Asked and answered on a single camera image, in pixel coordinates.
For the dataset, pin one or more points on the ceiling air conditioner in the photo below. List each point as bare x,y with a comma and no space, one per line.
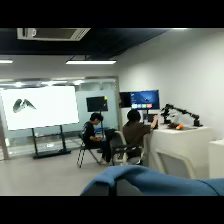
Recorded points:
53,33

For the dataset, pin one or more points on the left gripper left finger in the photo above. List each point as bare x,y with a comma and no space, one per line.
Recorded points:
98,190

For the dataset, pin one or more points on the white display screen on stand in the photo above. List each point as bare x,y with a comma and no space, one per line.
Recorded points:
40,106

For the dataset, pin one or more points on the blue garment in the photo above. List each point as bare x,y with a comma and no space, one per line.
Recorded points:
156,180

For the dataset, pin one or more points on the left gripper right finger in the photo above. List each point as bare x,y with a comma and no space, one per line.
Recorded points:
128,189

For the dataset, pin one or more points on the black robot arm on desk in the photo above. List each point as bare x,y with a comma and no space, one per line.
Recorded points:
181,110

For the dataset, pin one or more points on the wide monitor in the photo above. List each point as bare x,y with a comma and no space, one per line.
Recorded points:
145,99

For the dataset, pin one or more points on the black folding chair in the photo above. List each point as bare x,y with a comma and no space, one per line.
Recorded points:
82,154

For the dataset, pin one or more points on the white desk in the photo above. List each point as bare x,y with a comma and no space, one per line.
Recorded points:
180,146

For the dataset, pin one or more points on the black and white chair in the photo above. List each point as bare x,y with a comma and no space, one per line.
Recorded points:
120,148

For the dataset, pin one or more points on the ceiling lamp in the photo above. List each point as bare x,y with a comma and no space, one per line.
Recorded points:
90,62
5,61

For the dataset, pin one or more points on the small black monitor on stand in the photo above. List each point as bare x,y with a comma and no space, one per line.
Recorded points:
96,104

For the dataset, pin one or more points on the white cabinet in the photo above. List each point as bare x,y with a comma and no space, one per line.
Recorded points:
216,158

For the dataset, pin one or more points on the person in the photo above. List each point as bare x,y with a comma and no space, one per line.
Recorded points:
133,132
88,132

